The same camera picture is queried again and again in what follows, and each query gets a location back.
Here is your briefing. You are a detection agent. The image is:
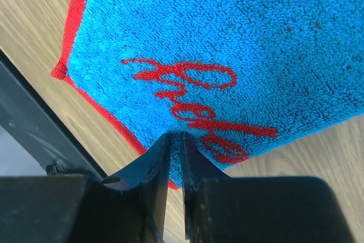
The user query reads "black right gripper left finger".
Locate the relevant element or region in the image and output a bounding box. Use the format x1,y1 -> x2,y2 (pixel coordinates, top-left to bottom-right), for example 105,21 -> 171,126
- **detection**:
1,133 -> 171,242

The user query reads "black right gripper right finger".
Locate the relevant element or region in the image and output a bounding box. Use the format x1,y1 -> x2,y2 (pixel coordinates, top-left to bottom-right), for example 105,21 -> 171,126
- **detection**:
180,133 -> 345,242

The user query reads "red and blue patterned towel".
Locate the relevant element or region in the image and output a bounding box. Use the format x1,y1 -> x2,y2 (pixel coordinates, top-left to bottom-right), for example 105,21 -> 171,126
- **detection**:
51,0 -> 363,189

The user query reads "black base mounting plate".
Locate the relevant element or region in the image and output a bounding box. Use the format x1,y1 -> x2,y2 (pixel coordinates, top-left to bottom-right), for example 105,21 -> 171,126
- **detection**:
1,53 -> 107,180

